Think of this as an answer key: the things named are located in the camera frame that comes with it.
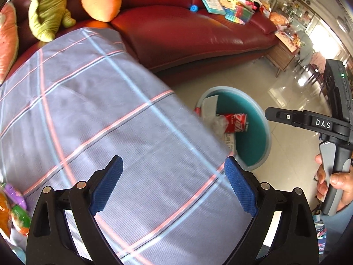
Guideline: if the pink bunny plush pillow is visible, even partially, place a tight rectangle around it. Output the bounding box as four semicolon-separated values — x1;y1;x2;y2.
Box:
0;2;19;85

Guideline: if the dark red leather sofa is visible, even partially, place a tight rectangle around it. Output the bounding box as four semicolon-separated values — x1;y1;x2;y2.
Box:
11;0;279;74

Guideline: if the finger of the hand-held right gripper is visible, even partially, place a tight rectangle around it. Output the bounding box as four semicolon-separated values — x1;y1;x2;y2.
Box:
265;107;305;127

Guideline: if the pile of colourful toys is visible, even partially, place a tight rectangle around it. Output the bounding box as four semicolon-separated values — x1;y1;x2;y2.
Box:
219;0;262;25

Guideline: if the purple snack packet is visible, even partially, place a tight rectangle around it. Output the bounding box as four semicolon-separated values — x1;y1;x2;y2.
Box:
1;183;27;211

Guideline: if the teal trash bin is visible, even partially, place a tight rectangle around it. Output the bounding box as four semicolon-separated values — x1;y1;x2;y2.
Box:
194;86;272;171

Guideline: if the clear plastic wrapper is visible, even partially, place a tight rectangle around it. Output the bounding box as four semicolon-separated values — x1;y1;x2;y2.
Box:
212;114;229;136

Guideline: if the teal children's book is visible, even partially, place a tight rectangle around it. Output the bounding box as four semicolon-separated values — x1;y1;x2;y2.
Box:
196;0;226;15

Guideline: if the wooden chair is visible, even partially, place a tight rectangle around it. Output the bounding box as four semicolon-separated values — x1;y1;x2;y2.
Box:
299;52;326;86

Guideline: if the green and red snack packet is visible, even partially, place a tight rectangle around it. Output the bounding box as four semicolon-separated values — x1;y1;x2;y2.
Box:
11;205;32;236

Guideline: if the glass display cabinet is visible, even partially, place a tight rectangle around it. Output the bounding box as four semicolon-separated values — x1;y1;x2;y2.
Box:
276;0;323;34

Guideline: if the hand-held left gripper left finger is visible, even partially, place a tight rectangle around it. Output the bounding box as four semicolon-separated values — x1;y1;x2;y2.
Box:
25;155;124;265

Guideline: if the grey checked tablecloth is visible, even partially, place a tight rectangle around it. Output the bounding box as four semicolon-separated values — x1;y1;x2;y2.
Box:
0;28;249;265

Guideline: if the red soda can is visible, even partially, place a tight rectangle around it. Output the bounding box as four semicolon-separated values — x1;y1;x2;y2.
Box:
223;113;249;133

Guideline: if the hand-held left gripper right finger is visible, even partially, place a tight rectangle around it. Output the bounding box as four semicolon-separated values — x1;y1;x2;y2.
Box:
222;156;316;265

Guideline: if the person's right hand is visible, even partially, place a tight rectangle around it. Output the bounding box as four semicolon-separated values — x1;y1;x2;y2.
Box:
314;154;353;210

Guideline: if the green dinosaur plush toy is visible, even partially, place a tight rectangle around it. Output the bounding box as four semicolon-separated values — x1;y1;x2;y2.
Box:
28;0;77;42

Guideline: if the wooden side table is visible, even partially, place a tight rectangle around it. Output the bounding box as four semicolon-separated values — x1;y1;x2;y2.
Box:
265;30;301;78

